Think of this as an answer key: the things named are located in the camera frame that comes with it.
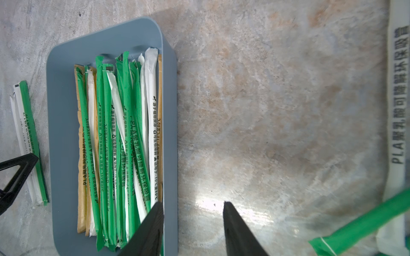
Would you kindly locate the blue plastic storage tray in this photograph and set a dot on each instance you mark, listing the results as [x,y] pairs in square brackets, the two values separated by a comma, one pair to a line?
[134,36]

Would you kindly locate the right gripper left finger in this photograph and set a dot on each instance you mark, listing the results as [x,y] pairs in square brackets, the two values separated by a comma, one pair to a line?
[147,240]

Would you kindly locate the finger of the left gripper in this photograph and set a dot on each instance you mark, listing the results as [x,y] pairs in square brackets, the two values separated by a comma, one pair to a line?
[26,163]

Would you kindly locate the green straw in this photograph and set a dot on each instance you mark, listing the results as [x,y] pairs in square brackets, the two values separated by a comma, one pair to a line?
[109,159]
[102,150]
[90,159]
[347,236]
[128,179]
[133,137]
[33,140]

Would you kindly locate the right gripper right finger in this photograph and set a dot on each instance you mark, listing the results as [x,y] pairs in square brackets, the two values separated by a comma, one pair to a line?
[239,239]

